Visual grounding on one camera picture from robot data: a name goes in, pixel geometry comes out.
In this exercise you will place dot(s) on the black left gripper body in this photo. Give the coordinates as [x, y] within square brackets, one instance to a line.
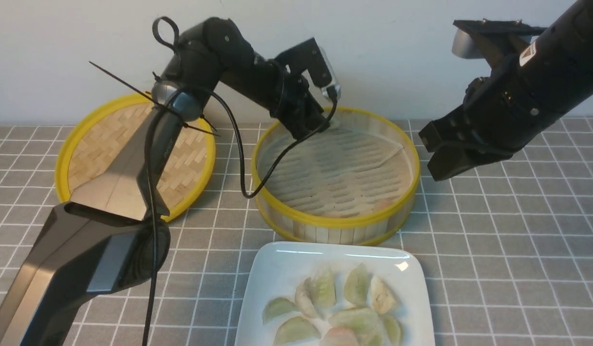
[297, 110]

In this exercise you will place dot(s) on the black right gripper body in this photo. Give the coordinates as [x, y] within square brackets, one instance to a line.
[499, 116]

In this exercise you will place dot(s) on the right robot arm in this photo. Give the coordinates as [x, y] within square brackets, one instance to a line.
[564, 56]

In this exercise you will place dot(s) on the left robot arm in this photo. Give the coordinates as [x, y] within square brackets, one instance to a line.
[109, 235]

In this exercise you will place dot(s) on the white square plate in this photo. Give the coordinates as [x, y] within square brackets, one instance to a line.
[280, 267]

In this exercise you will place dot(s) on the green dumpling plate top middle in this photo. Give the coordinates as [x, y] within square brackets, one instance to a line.
[316, 294]

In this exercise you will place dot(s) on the green dumpling plate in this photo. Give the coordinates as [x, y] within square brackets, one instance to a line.
[316, 294]
[276, 308]
[364, 322]
[356, 286]
[294, 330]
[393, 328]

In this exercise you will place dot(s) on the green dumpling plate top right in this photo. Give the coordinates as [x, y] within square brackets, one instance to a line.
[356, 286]

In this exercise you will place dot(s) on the cream dumpling on plate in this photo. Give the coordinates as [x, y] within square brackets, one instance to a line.
[383, 300]

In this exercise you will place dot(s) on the green dumpling plate lower left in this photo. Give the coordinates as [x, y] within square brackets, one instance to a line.
[294, 330]

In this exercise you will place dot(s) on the green dumpling plate centre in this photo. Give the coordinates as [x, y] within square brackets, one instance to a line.
[364, 322]

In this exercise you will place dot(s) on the pink dumpling plate bottom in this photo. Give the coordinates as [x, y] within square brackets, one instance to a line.
[339, 337]

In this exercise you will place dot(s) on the white mesh steamer liner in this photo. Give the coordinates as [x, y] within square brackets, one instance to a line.
[343, 172]

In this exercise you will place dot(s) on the yellow rimmed bamboo steamer basket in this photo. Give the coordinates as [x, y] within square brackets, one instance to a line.
[367, 230]

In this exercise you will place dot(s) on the yellow rimmed woven steamer lid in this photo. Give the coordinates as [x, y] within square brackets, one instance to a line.
[93, 144]

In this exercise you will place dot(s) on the grey checked tablecloth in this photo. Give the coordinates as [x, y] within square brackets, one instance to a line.
[506, 249]

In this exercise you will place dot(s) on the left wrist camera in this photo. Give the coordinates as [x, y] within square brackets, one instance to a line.
[308, 56]

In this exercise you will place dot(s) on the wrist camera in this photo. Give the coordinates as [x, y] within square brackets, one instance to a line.
[308, 56]
[492, 40]

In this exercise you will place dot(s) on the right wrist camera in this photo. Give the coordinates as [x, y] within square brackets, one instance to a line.
[492, 40]

